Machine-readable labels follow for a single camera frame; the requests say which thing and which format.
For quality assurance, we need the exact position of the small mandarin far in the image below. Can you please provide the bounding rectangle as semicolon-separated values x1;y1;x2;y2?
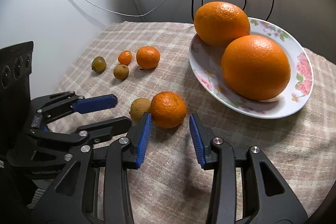
136;46;161;69

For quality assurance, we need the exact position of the large orange rear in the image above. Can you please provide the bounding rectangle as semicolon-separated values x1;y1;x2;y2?
194;1;251;47

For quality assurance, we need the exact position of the large orange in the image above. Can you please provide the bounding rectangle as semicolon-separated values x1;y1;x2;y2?
220;35;291;101
194;1;251;47

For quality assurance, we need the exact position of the beige plaid cloth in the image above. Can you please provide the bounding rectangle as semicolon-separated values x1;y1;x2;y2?
49;22;335;223

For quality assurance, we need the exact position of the large orange front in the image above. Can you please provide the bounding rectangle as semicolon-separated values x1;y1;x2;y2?
220;35;291;101

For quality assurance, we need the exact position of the small brown longan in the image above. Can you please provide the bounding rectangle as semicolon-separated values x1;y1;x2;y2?
113;64;129;80

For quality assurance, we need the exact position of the small orange kumquat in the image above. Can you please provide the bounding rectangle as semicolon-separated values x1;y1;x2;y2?
118;50;132;66

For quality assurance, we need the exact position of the green olive fruit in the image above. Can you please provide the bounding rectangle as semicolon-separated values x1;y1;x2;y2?
91;56;106;74

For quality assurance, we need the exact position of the floral white plate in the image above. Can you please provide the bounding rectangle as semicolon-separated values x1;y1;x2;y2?
189;17;314;119

